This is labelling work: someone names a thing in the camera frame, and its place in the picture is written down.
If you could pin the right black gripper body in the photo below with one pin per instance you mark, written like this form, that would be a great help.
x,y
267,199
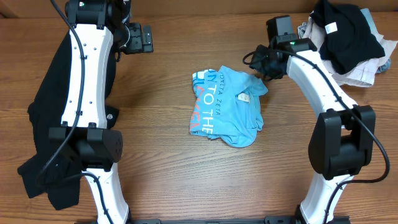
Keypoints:
x,y
264,63

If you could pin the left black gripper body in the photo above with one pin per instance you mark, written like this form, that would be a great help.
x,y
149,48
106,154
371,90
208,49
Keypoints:
x,y
137,38

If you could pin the light blue printed t-shirt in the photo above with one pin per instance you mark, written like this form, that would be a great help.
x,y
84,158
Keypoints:
x,y
227,106

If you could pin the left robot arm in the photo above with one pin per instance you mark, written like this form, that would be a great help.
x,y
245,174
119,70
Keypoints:
x,y
99,30

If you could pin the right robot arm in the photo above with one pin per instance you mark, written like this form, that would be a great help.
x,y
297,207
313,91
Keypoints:
x,y
341,142

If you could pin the black folded garment on pile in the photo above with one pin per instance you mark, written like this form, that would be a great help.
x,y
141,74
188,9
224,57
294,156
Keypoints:
x,y
348,40

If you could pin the beige folded garment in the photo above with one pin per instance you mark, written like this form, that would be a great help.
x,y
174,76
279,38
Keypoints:
x,y
363,75

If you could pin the grey-blue garment under pile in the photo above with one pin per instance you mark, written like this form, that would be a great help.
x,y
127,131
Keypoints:
x,y
382,68

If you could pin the black t-shirt on left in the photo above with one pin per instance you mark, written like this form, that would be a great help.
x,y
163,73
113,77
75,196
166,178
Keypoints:
x,y
45,112

